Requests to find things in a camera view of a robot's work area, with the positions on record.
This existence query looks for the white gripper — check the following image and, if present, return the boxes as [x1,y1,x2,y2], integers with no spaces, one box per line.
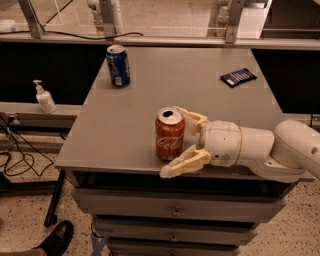
[160,107,241,178]

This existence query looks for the red coke can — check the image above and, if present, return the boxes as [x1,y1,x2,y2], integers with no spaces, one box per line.
[155,106,185,161]

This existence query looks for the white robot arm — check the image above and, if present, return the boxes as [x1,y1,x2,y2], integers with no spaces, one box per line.
[156,106,320,183]

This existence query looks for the blue pepsi can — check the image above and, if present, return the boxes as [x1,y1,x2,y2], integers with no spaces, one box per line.
[106,45,130,87]

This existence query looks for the grey top drawer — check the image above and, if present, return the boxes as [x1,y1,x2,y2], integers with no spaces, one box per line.
[72,188,286,223]

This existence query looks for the grey drawer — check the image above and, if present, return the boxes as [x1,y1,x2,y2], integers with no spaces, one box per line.
[107,240,240,256]
[72,188,286,223]
[94,219,256,246]

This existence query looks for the grey middle drawer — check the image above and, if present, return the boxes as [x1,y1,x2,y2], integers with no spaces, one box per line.
[94,219,256,246]

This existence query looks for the grey bottom drawer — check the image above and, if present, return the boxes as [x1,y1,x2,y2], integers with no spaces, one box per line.
[107,240,240,256]

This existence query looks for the white pump soap bottle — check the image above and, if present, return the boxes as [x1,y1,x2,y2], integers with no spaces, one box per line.
[33,80,57,113]

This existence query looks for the black metal stand leg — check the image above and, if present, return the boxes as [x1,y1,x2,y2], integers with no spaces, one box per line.
[44,170,66,227]

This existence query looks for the black leather shoe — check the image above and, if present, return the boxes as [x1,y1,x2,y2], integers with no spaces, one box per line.
[32,220,74,256]

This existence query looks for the grey metal frame post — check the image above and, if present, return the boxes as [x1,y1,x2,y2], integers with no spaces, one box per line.
[207,0,245,44]
[99,0,124,36]
[17,0,45,39]

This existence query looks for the black cable on ledge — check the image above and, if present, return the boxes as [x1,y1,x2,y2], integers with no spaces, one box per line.
[0,30,144,41]

